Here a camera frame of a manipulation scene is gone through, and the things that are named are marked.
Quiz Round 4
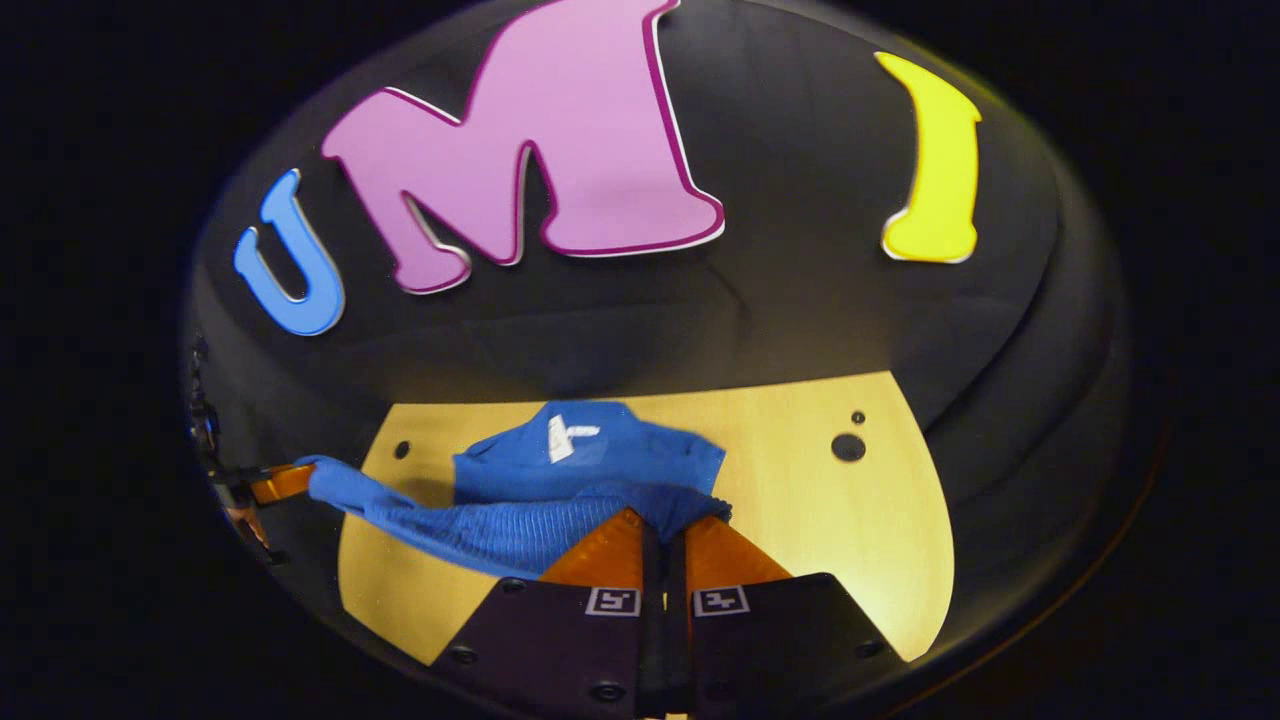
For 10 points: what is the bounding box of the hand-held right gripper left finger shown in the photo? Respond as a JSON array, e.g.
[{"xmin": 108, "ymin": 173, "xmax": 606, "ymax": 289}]
[{"xmin": 430, "ymin": 507, "xmax": 667, "ymax": 717}]

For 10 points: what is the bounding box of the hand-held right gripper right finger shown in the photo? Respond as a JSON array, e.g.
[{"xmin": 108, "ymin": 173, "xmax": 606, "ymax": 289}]
[{"xmin": 666, "ymin": 514, "xmax": 907, "ymax": 714}]

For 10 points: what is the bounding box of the blue button-up shirt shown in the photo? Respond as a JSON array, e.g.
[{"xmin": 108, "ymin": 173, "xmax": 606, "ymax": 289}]
[{"xmin": 296, "ymin": 400, "xmax": 734, "ymax": 582}]

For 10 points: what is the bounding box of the black backdrop cloth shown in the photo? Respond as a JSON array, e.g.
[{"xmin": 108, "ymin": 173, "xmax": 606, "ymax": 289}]
[{"xmin": 184, "ymin": 0, "xmax": 1133, "ymax": 666}]

